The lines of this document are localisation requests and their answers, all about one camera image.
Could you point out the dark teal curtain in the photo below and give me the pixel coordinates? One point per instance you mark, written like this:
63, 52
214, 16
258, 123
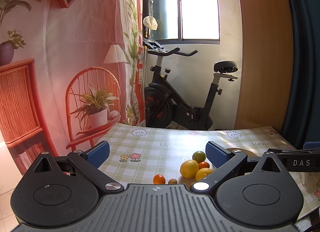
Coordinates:
301, 123

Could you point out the beige plate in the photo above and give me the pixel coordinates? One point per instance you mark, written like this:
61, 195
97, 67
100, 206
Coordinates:
234, 151

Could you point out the green citrus fruit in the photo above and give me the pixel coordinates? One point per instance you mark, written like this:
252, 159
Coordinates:
199, 156

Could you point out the white cloth on bike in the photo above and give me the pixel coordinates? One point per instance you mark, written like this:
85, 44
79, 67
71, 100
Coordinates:
150, 22

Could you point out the small brown longan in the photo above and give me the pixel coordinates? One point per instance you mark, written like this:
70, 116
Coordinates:
172, 181

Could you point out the wooden wardrobe panel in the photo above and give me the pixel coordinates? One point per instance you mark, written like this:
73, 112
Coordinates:
267, 62

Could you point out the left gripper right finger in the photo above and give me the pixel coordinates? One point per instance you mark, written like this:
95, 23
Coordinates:
251, 192

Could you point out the window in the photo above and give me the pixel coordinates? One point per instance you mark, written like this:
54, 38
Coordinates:
184, 21

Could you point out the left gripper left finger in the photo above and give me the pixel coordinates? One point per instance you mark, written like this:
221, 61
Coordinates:
59, 191

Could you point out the orange kumquat mandarin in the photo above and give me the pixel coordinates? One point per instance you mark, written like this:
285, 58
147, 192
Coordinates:
159, 179

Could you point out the small orange tangerine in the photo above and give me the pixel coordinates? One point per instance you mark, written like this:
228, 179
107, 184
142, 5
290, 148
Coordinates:
204, 165

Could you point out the black exercise bike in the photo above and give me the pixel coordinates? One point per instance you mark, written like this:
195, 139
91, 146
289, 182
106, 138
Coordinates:
189, 87

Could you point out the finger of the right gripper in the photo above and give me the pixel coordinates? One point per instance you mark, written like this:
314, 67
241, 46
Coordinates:
311, 145
299, 160

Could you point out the printed pink backdrop cloth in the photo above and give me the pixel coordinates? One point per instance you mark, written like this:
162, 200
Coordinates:
60, 42

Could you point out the large yellow orange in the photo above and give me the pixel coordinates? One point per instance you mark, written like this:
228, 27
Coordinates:
189, 169

